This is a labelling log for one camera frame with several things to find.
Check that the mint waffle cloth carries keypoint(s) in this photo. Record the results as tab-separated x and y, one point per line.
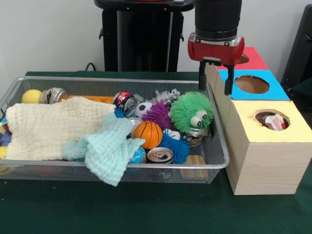
109	151

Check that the yellow ball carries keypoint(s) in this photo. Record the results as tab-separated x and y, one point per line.
31	96

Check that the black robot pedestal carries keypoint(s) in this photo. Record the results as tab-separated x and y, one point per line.
136	39

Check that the green spiky ball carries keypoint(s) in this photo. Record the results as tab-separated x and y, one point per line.
187	107

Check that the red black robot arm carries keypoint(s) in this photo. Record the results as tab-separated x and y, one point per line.
218	17

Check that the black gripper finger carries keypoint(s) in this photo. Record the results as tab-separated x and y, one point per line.
202	75
228	80

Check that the crushed silver drink can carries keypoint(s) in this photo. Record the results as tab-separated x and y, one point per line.
54	95

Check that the flattened silver can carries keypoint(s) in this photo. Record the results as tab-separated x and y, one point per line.
160	155

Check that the multicoloured patterned cloth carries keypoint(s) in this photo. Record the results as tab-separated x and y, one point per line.
275	122

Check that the cream waffle cloth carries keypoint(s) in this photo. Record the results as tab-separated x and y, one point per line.
44	129

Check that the purple spiky ball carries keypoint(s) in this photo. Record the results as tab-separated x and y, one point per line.
157	116

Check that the grey toy robot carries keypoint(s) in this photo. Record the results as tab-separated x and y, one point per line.
168	96

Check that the small soccer ball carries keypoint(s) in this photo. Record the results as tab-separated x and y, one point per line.
143	109

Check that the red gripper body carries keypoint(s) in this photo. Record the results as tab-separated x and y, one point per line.
217	52

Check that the shallow clear mesh bin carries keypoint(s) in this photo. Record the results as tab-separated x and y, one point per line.
97	173

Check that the blue spiky ball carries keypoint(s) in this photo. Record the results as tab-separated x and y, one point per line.
176	146

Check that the wooden box with three holes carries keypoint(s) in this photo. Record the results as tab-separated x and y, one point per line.
263	161

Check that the orange toy basketball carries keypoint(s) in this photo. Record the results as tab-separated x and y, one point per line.
147	135

